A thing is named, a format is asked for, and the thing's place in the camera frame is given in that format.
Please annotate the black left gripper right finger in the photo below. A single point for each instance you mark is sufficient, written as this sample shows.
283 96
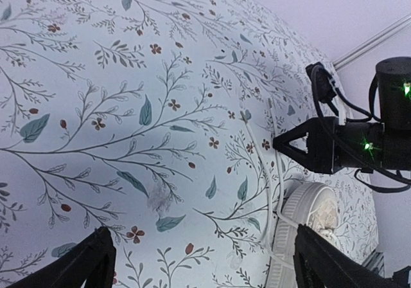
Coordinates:
317 263

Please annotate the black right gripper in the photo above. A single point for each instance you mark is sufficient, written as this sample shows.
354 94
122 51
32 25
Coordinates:
350 145

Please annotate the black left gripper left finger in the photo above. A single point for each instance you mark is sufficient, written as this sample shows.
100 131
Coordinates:
91 263

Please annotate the cream lace platform sneaker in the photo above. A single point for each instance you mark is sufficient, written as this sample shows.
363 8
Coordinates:
313 204

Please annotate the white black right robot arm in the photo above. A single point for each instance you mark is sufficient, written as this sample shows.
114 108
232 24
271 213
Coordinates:
389 105

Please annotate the floral patterned table mat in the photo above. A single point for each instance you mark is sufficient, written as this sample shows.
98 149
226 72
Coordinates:
154 118

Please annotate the aluminium front rail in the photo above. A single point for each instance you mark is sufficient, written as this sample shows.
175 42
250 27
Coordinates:
375 263

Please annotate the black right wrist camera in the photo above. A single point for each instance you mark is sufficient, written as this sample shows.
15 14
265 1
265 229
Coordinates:
323 81

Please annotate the right aluminium frame post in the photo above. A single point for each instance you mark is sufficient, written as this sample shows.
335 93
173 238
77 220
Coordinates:
372 43

